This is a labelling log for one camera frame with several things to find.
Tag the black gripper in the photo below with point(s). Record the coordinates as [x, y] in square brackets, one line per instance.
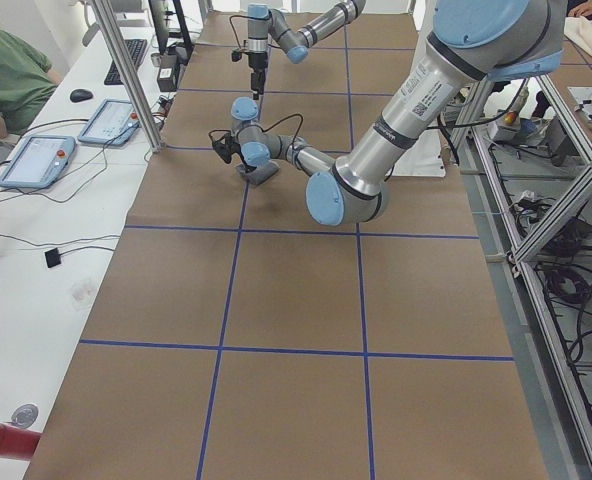
[256, 61]
[246, 166]

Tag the pink and grey towel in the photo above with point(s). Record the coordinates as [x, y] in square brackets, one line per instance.
[256, 175]

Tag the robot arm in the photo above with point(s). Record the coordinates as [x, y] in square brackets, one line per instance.
[469, 41]
[296, 30]

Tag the black power adapter box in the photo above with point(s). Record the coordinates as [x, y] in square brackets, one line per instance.
[168, 73]

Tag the black computer monitor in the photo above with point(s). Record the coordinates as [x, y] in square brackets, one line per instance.
[160, 19]

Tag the far teach pendant tablet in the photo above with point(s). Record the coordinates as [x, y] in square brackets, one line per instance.
[112, 124]

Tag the teach pendant tablet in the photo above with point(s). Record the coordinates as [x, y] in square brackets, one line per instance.
[39, 162]
[112, 124]

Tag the black computer mouse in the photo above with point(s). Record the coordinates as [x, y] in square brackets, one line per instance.
[80, 95]

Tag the near teach pendant tablet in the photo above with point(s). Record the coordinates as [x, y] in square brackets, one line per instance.
[39, 162]

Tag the small black square puck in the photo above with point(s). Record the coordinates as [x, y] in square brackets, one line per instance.
[52, 257]

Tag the person in green shirt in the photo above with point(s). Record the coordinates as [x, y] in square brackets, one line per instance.
[27, 81]

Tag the red cylinder bottle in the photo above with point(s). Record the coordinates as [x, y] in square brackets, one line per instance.
[17, 443]

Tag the aluminium frame post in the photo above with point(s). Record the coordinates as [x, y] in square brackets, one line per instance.
[116, 44]

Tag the aluminium frame rack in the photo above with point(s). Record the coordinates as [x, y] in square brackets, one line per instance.
[528, 148]

